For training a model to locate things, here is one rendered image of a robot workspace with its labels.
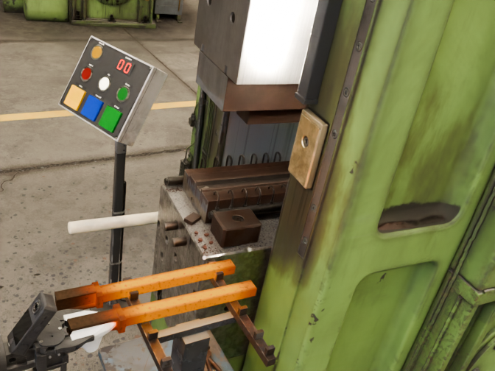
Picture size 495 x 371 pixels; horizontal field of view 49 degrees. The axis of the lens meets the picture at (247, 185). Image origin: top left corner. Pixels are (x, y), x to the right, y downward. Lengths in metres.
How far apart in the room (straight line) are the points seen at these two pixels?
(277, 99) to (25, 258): 1.77
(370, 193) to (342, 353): 0.65
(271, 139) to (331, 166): 0.65
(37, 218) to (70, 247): 0.31
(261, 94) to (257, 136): 0.41
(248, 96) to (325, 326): 0.63
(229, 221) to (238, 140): 0.39
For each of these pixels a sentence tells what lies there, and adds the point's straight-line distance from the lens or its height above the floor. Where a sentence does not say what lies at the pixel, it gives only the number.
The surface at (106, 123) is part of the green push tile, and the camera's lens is 1.90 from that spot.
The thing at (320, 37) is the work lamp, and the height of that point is 1.53.
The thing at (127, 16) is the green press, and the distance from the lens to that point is 6.51.
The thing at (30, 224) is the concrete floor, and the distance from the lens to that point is 3.10.
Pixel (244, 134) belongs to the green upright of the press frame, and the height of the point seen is 1.06.
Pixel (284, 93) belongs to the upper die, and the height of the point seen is 1.32.
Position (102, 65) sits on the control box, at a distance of 2.00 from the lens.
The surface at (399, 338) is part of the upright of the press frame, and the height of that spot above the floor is 0.68.
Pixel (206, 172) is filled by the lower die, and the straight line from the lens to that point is 1.69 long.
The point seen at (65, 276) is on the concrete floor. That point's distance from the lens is 2.76.
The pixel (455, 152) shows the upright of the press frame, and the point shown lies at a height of 1.31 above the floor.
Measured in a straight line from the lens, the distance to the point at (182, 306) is 1.14.
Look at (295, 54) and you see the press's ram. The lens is 1.37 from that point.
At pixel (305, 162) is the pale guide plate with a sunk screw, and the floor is 1.25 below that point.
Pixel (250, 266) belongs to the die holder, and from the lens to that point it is 1.55.
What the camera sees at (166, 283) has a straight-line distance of 1.26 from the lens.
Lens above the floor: 1.83
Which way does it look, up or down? 31 degrees down
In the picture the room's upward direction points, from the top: 11 degrees clockwise
